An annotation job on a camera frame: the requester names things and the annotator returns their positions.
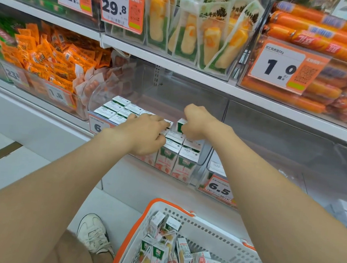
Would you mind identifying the white shopping basket orange handles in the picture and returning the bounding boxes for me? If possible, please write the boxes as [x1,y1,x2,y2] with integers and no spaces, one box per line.
[109,194,286,263]

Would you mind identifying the heap of orange snack packets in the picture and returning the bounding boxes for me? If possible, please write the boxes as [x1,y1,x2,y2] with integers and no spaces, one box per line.
[0,19,116,97]

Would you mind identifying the stack of orange sausages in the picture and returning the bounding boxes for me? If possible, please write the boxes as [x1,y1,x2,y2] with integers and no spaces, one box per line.
[238,0,347,129]

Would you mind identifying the person's left forearm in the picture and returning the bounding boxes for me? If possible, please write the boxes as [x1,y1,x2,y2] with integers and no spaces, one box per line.
[0,117,137,263]

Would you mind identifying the stack of pink snack packets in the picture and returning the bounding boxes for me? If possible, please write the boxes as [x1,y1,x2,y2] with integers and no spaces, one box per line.
[71,48,139,114]

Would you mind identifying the person's left white shoe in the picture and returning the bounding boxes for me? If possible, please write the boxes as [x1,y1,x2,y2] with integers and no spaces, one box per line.
[75,212,120,258]

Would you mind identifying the row of yellow food packs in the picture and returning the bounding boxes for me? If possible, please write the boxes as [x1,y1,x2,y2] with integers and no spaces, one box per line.
[138,0,267,79]

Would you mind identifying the pile of small juice cartons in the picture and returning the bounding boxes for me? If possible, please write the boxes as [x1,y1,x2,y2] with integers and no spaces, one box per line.
[128,208,258,263]

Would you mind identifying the person's right hand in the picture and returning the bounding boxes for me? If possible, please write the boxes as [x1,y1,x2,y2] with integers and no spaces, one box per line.
[180,102,238,146]

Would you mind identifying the person's right forearm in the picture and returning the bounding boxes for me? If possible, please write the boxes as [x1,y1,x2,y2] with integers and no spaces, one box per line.
[198,125,347,263]

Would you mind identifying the person's left hand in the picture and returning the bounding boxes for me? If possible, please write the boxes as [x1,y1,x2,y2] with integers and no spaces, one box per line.
[106,110,171,159]

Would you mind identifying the person's left leg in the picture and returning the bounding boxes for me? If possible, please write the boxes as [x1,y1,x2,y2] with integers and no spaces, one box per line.
[42,227,117,263]

